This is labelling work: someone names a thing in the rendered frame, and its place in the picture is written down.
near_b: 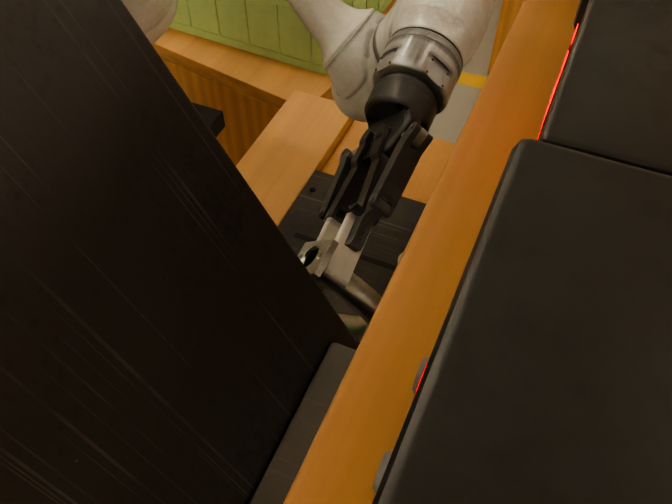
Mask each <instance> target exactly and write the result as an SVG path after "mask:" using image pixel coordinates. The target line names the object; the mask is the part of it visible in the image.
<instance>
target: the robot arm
mask: <svg viewBox="0 0 672 504"><path fill-rule="evenodd" d="M121 1H122V2H123V4H124V5H125V6H126V8H127V9H128V11H129V12H130V14H131V15H132V17H133V18H134V20H135V21H136V22H137V24H138V25H139V27H140V28H141V30H142V31H143V33H144V34H145V35H146V37H147V38H148V40H149V41H150V43H151V44H154V43H155V42H156V41H157V40H158V39H159V38H160V37H161V36H162V35H163V34H164V33H165V32H166V30H167V29H168V28H169V26H170V25H171V23H172V21H173V19H174V16H175V13H176V10H177V4H178V0H121ZM288 2H289V3H290V5H291V7H292V8H293V10H294V11H295V13H296V14H297V16H298V17H299V19H300V20H301V21H302V22H303V24H304V25H305V26H306V28H307V29H308V30H309V32H310V33H311V34H312V35H313V37H314V38H315V39H316V41H317V42H318V44H319V46H320V48H321V51H322V57H323V68H324V69H325V70H326V72H327V73H328V75H329V77H330V79H331V90H332V95H333V98H334V101H335V103H336V105H337V107H338V108H339V109H340V111H341V112H342V113H343V114H344V115H346V116H347V117H349V118H350V119H353V120H355V121H359V122H367V123H368V129H367V130H366V131H365V133H364V134H363V136H362V137H361V139H360V142H359V146H358V147H357V148H356V149H355V150H353V151H352V152H351V151H350V150H349V149H348V148H345V149H344V150H343V151H342V153H341V156H340V162H339V166H338V168H337V171H336V173H335V175H334V178H333V180H332V182H331V185H330V187H329V190H328V192H327V194H326V197H325V199H324V201H323V204H322V206H321V209H320V211H319V213H318V217H319V218H320V219H321V220H323V221H324V222H325V224H324V226H323V228H322V230H321V232H320V234H319V236H318V238H317V240H316V241H321V240H330V239H334V240H335V241H337V242H338V243H339V245H338V246H337V248H336V250H335V252H334V253H333V255H332V257H331V259H330V260H329V262H328V264H327V266H326V267H325V269H324V271H323V273H322V275H323V276H325V277H326V278H328V279H329V280H331V281H332V282H334V283H335V284H337V285H338V286H340V287H341V288H345V287H347V285H348V282H349V280H350V278H351V276H352V273H353V271H354V269H355V266H356V264H357V262H358V259H359V257H360V255H361V252H362V250H363V248H364V245H365V243H366V241H367V238H368V236H369V234H370V231H371V229H372V226H375V225H377V223H378V222H379V220H380V218H381V217H384V218H386V219H387V218H389V217H391V215H392V214H393V212H394V210H395V208H396V206H397V204H398V202H399V200H400V198H401V196H402V194H403V192H404V190H405V188H406V186H407V184H408V182H409V180H410V178H411V176H412V174H413V171H414V169H415V167H416V165H417V163H418V161H419V159H420V157H421V155H422V154H423V153H424V151H425V150H426V149H427V147H428V146H429V144H430V143H431V142H432V140H433V136H432V135H430V134H429V133H428V132H429V129H430V127H431V125H432V122H433V120H434V117H435V115H437V114H439V113H441V112H442V111H443V110H444V109H445V107H446V106H447V103H448V101H449V99H450V96H451V94H452V91H453V89H454V87H455V84H456V83H457V81H458V79H459V77H460V75H461V71H462V69H463V67H464V66H465V65H466V64H467V63H468V62H469V61H470V60H471V58H472V57H473V55H474V53H475V52H476V50H477V48H478V46H479V44H480V42H481V40H482V38H483V36H484V33H485V31H486V29H487V26H488V23H489V20H490V17H491V14H492V11H493V7H494V2H495V0H396V2H395V3H394V5H393V6H392V8H391V9H390V11H389V12H388V14H387V15H385V14H382V13H380V12H378V11H376V10H375V9H374V8H370V9H357V8H353V7H351V6H349V5H347V4H346V3H344V2H343V1H342V0H288ZM386 200H387V203H385V202H386ZM355 214H356V215H357V216H356V215H355Z"/></svg>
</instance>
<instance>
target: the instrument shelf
mask: <svg viewBox="0 0 672 504"><path fill-rule="evenodd" d="M579 3H580V0H524V2H523V4H522V6H521V8H520V10H519V12H518V14H517V16H516V18H515V21H514V23H513V25H512V27H511V29H510V31H509V33H508V35H507V37H506V39H505V41H504V43H503V46H502V48H501V50H500V52H499V54H498V56H497V58H496V60H495V62H494V64H493V66H492V69H491V71H490V73H489V75H488V77H487V79H486V81H485V83H484V85H483V87H482V89H481V91H480V94H479V96H478V98H477V100H476V102H475V104H474V106H473V108H472V110H471V112H470V114H469V117H468V119H467V121H466V123H465V125H464V127H463V129H462V131H461V133H460V135H459V137H458V139H457V142H456V144H455V146H454V148H453V150H452V152H451V154H450V156H449V158H448V160H447V162H446V165H445V167H444V169H443V171H442V173H441V175H440V177H439V179H438V181H437V183H436V185H435V187H434V190H433V192H432V194H431V196H430V198H429V200H428V202H427V204H426V206H425V208H424V210H423V213H422V215H421V217H420V219H419V221H418V223H417V225H416V227H415V229H414V231H413V233H412V235H411V238H410V240H409V242H408V244H407V246H406V248H405V250H404V252H403V254H402V256H401V258H400V261H399V263H398V265H397V267H396V269H395V271H394V273H393V275H392V277H391V279H390V281H389V283H388V286H387V288H386V290H385V292H384V294H383V296H382V298H381V300H380V302H379V304H378V306H377V309H376V311H375V313H374V315H373V317H372V319H371V321H370V323H369V325H368V327H367V329H366V331H365V334H364V336H363V338H362V340H361V342H360V344H359V346H358V348H357V350H356V352H355V354H354V357H353V359H352V361H351V363H350V365H349V367H348V369H347V371H346V373H345V375H344V377H343V379H342V382H341V384H340V386H339V388H338V390H337V392H336V394H335V396H334V398H333V400H332V402H331V405H330V407H329V409H328V411H327V413H326V415H325V417H324V419H323V421H322V423H321V425H320V427H319V430H318V432H317V434H316V436H315V438H314V440H313V442H312V444H311V446H310V448H309V450H308V453H307V455H306V457H305V459H304V461H303V463H302V465H301V467H300V469H299V471H298V473H297V475H296V478H295V480H294V482H293V484H292V486H291V488H290V490H289V492H288V494H287V496H286V498H285V501H284V503H283V504H372V503H373V500H374V498H375V495H376V494H375V493H374V489H372V488H373V483H374V480H375V477H376V474H377V471H378V468H379V466H380V463H381V461H382V458H383V456H384V454H385V452H389V450H391V451H393V450H394V447H395V445H396V442H397V439H398V437H399V434H400V432H401V429H402V427H403V424H404V422H405V419H406V417H407V414H408V412H409V409H410V407H411V404H412V401H413V399H414V396H415V394H414V391H412V387H413V383H414V380H415V377H416V374H417V371H418V368H419V366H420V363H421V361H422V359H423V358H426V357H427V356H428V357H430V356H431V353H432V351H433V348H434V346H435V343H436V341H437V338H438V335H439V333H440V330H441V328H442V325H443V323H444V320H445V318H446V315H447V313H448V310H449V308H450V305H451V302H452V300H453V297H454V295H455V292H456V290H457V287H458V285H459V282H460V280H461V277H462V275H463V272H464V270H465V267H466V264H467V262H468V259H469V257H470V254H471V252H472V249H473V247H474V244H475V242H476V239H477V237H478V234H479V231H480V229H481V226H482V224H483V221H484V219H485V216H486V214H487V211H488V209H489V206H490V204H491V201H492V198H493V196H494V193H495V191H496V188H497V186H498V183H499V181H500V178H501V176H502V173H503V171H504V168H505V165H506V163H507V160H508V158H509V155H510V153H511V150H512V149H513V147H514V146H515V145H516V144H517V143H518V142H519V141H520V140H521V139H535V140H537V138H538V135H539V132H540V131H541V130H540V129H541V125H542V122H543V119H544V116H545V112H546V109H547V106H548V104H549V103H550V102H549V101H550V97H551V94H552V92H553V89H554V86H555V83H556V81H557V79H558V76H559V74H560V73H561V67H562V64H563V62H564V59H565V56H566V53H567V51H568V49H569V46H570V45H571V40H572V37H573V34H574V32H575V29H574V24H573V22H574V19H575V15H576V12H577V9H578V6H579Z"/></svg>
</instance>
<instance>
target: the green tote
mask: <svg viewBox="0 0 672 504"><path fill-rule="evenodd" d="M342 1H343V2H344V3H346V4H347V5H349V6H351V7H353V8H357V9H370V8H374V9H375V10H376V11H378V12H380V13H382V12H383V11H384V10H385V9H386V7H387V6H388V5H389V4H390V3H391V1H392V0H342ZM169 28H172V29H175V30H179V31H182V32H185V33H189V34H192V35H195V36H199V37H202V38H205V39H208V40H212V41H215V42H218V43H222V44H225V45H228V46H231V47H235V48H238V49H241V50H245V51H248V52H251V53H255V54H258V55H261V56H264V57H268V58H271V59H274V60H278V61H281V62H284V63H288V64H291V65H294V66H297V67H301V68H304V69H307V70H311V71H314V72H317V73H321V74H324V75H328V73H327V72H326V70H325V69H324V68H323V57H322V51H321V48H320V46H319V44H318V42H317V41H316V39H315V38H314V37H313V35H312V34H311V33H310V32H309V30H308V29H307V28H306V26H305V25H304V24H303V22H302V21H301V20H300V19H299V17H298V16H297V14H296V13H295V11H294V10H293V8H292V7H291V5H290V3H289V2H288V0H178V4H177V10H176V13H175V16H174V19H173V21H172V23H171V25H170V26H169Z"/></svg>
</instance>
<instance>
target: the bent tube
mask: <svg viewBox="0 0 672 504"><path fill-rule="evenodd" d="M338 245H339V243H338V242H337V241H335V240H334V239H330V240H321V241H312V242H306V243H305V244H304V246H303V247H302V249H301V251H300V252H299V254H298V257H299V259H300V260H301V262H302V263H303V264H304V266H305V267H306V269H307V270H308V272H309V273H310V275H311V276H312V278H313V279H314V280H315V281H316V282H317V283H318V284H320V285H321V286H322V287H324V288H325V289H326V290H328V291H329V292H330V293H331V294H333V295H334V296H335V297H337V298H338V299H339V300H341V301H342V302H343V303H344V304H346V305H347V306H348V307H350V308H351V309H352V310H353V311H355V312H356V313H357V314H358V315H359V316H354V315H346V314H339V313H337V314H338V315H339V317H340V318H341V320H342V321H343V322H344V324H345V325H346V327H347V328H348V330H349V331H350V333H351V334H352V336H353V337H354V338H355V340H356V341H357V342H361V340H362V338H363V336H364V334H365V331H366V329H367V327H368V325H369V323H370V321H371V319H372V317H373V315H374V313H375V311H376V309H377V306H378V304H379V302H380V300H381V298H382V297H381V296H380V295H379V294H378V293H377V292H376V291H375V290H374V289H373V288H372V287H371V286H369V285H368V284H367V283H366V282H364V281H363V280H362V279H361V278H359V277H358V276H357V275H356V274H354V273H352V276H351V278H350V280H349V282H348V285H347V287H345V288H341V287H340V286H338V285H337V284H335V283H334V282H332V281H331V280H329V279H328V278H326V277H325V276H323V275H322V273H323V271H324V269H325V267H326V266H327V264H328V262H329V260H330V259H331V257H332V255H333V253H334V252H335V250H336V248H337V246H338Z"/></svg>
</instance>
